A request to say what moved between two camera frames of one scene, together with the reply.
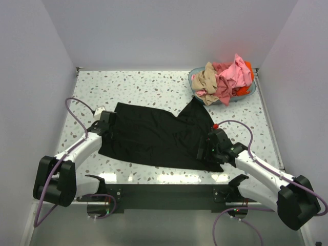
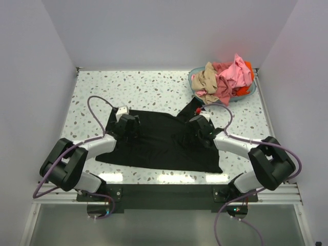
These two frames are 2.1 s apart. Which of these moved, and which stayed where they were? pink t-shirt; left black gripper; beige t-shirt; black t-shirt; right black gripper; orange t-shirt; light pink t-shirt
Moved: right black gripper; black t-shirt; left black gripper
Stayed: beige t-shirt; orange t-shirt; pink t-shirt; light pink t-shirt
